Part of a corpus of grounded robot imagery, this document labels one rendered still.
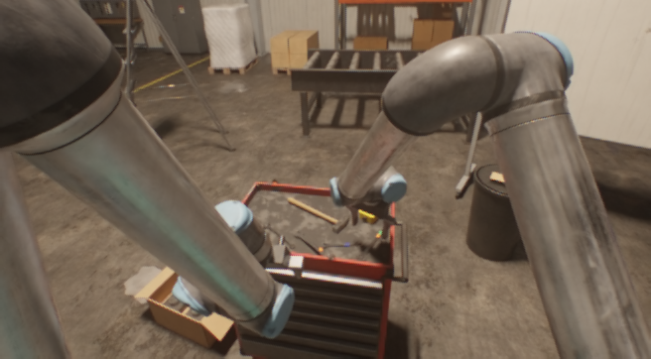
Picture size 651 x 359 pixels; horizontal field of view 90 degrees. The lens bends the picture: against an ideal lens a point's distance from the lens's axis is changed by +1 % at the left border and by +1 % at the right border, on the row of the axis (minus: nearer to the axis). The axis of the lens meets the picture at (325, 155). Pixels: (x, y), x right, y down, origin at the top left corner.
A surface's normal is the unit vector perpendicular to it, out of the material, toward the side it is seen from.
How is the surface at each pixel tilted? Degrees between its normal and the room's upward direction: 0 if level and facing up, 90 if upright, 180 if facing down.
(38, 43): 71
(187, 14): 90
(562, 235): 65
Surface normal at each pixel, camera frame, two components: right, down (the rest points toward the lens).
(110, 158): 0.73, 0.42
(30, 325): 0.98, 0.12
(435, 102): -0.33, 0.48
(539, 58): 0.20, -0.22
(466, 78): -0.18, 0.26
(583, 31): -0.59, 0.40
